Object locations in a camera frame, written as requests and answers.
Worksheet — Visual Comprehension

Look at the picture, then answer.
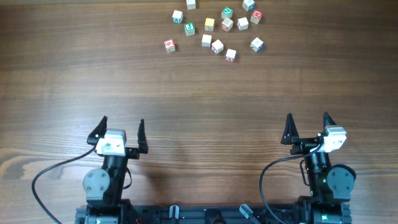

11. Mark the blue sided wooden block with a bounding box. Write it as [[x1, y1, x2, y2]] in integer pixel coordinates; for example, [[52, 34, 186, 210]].
[[250, 37, 264, 52]]

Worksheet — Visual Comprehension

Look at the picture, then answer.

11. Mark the yellow wooden block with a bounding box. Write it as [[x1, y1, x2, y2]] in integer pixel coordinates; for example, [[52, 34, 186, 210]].
[[205, 17, 215, 32]]

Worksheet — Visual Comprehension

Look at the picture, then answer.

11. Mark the plain white wooden block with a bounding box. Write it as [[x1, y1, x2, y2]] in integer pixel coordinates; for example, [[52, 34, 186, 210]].
[[238, 17, 249, 30]]

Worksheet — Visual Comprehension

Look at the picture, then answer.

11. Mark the top edge wooden block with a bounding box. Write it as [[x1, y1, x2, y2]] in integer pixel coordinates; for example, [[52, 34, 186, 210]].
[[186, 0, 196, 10]]

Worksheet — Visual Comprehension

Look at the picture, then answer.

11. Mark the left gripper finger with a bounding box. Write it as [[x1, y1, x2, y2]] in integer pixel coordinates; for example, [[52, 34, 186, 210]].
[[137, 119, 149, 154], [87, 116, 108, 140]]

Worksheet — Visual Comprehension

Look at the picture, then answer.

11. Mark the teal A wooden block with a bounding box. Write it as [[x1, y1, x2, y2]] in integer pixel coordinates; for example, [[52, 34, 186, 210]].
[[172, 10, 183, 24]]

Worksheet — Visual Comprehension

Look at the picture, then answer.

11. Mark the red 6 wooden block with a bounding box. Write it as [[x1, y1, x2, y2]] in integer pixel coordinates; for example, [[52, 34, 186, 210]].
[[164, 39, 175, 53]]

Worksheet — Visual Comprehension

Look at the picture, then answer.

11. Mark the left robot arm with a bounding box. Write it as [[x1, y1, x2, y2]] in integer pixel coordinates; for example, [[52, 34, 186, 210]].
[[75, 116, 149, 224]]

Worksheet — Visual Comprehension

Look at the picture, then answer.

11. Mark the green J wooden block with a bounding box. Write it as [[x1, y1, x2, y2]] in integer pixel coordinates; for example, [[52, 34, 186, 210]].
[[184, 22, 195, 36]]

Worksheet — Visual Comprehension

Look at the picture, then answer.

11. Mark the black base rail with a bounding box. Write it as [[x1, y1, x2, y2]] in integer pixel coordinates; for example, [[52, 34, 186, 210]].
[[74, 203, 352, 224]]

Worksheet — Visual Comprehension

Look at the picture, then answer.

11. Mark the red pattern wooden block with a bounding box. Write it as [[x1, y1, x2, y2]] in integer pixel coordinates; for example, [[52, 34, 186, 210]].
[[221, 18, 233, 32]]

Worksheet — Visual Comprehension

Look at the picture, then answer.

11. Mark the green N wooden block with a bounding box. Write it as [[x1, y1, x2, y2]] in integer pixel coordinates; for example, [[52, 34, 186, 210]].
[[221, 7, 233, 19]]

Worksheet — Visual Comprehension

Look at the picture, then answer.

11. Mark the red sided wooden block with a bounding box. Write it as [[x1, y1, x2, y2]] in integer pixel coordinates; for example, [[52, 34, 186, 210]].
[[211, 39, 224, 54]]

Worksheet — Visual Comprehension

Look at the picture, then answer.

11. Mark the blue letter wooden block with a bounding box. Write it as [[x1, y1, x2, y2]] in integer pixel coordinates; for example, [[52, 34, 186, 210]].
[[243, 0, 256, 12]]

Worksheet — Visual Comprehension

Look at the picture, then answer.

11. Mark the red A wooden block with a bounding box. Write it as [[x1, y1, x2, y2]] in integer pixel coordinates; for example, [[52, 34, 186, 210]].
[[225, 49, 236, 62]]

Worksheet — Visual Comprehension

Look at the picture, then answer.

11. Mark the red M wooden block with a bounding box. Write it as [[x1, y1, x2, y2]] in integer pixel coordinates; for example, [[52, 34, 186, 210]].
[[251, 9, 263, 24]]

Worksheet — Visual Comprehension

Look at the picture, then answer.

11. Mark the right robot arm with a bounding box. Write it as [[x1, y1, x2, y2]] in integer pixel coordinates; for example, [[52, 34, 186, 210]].
[[280, 112, 356, 224]]

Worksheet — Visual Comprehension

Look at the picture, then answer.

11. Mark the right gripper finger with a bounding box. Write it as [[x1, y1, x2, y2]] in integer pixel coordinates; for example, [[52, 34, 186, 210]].
[[323, 111, 336, 128], [280, 113, 300, 145]]

